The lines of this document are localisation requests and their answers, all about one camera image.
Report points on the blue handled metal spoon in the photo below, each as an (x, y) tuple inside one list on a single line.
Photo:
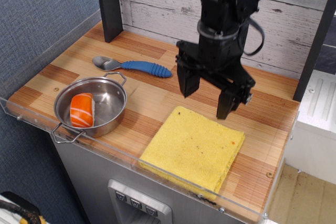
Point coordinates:
[(109, 64)]

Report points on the black left frame post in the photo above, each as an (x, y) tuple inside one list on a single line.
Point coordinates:
[(111, 19)]

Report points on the yellow towel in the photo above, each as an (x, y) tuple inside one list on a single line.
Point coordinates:
[(193, 152)]

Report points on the clear acrylic table guard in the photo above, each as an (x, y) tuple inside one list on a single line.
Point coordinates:
[(41, 46)]

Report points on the grey toy fridge cabinet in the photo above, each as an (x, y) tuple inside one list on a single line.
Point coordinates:
[(90, 172)]

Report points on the orange salmon sushi toy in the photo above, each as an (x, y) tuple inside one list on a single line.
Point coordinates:
[(82, 110)]

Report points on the silver dispenser button panel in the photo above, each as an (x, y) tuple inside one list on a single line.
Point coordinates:
[(132, 206)]

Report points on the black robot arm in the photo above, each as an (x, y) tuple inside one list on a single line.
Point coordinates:
[(223, 29)]

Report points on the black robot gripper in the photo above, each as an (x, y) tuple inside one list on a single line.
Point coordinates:
[(216, 59)]

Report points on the white aluminium rail base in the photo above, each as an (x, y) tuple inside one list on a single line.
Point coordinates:
[(317, 106)]

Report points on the small steel pan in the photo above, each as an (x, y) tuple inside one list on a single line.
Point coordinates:
[(110, 101)]

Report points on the yellow object bottom left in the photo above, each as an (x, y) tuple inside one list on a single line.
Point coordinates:
[(32, 220)]

